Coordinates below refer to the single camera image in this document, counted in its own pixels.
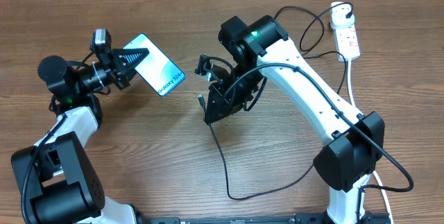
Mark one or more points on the blue Samsung Galaxy smartphone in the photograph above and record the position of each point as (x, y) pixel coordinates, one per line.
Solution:
(157, 69)

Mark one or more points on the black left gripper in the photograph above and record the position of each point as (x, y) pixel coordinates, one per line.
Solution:
(121, 56)

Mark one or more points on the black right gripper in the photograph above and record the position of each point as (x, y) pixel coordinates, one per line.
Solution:
(231, 107)

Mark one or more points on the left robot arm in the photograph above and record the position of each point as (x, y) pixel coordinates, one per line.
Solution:
(55, 177)

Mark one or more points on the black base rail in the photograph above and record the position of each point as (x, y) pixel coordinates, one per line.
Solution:
(260, 220)

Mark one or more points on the white charger plug adapter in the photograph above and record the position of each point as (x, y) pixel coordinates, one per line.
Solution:
(341, 17)

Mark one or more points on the white power strip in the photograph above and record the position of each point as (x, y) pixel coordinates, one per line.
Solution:
(346, 39)

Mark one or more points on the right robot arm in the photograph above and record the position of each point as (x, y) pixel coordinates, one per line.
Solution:
(352, 141)

